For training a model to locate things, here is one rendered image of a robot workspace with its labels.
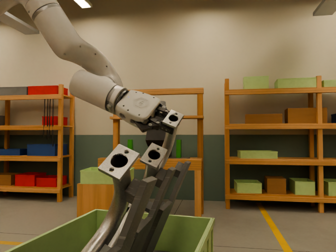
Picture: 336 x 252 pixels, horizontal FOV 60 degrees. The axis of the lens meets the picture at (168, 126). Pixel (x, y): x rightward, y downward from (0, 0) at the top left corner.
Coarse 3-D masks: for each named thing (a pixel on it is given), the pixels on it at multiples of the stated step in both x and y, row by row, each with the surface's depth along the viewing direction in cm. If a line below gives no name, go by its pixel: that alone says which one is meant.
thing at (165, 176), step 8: (160, 168) 67; (168, 168) 64; (160, 176) 65; (168, 176) 64; (160, 184) 66; (168, 184) 67; (160, 192) 64; (160, 200) 66; (152, 208) 65; (152, 216) 65; (144, 224) 60; (136, 232) 55; (144, 232) 63; (136, 240) 57; (144, 240) 69; (136, 248) 62
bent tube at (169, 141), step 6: (168, 114) 79; (174, 114) 80; (180, 114) 80; (168, 120) 78; (174, 120) 81; (180, 120) 79; (174, 126) 76; (174, 132) 81; (168, 138) 83; (174, 138) 84; (168, 144) 84; (168, 150) 85; (168, 156) 86; (162, 162) 84; (126, 210) 74
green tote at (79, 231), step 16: (64, 224) 84; (80, 224) 91; (96, 224) 100; (176, 224) 93; (192, 224) 91; (208, 224) 84; (32, 240) 71; (48, 240) 77; (64, 240) 83; (80, 240) 91; (160, 240) 94; (176, 240) 93; (192, 240) 91; (208, 240) 77
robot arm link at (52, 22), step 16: (32, 16) 82; (48, 16) 81; (64, 16) 83; (48, 32) 81; (64, 32) 81; (64, 48) 82; (80, 48) 85; (96, 48) 90; (80, 64) 91; (96, 64) 91
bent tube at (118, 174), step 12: (120, 144) 47; (108, 156) 45; (120, 156) 46; (132, 156) 45; (108, 168) 43; (120, 168) 44; (120, 180) 43; (120, 192) 49; (120, 204) 50; (108, 216) 51; (120, 216) 51; (108, 228) 50; (96, 240) 49; (108, 240) 50
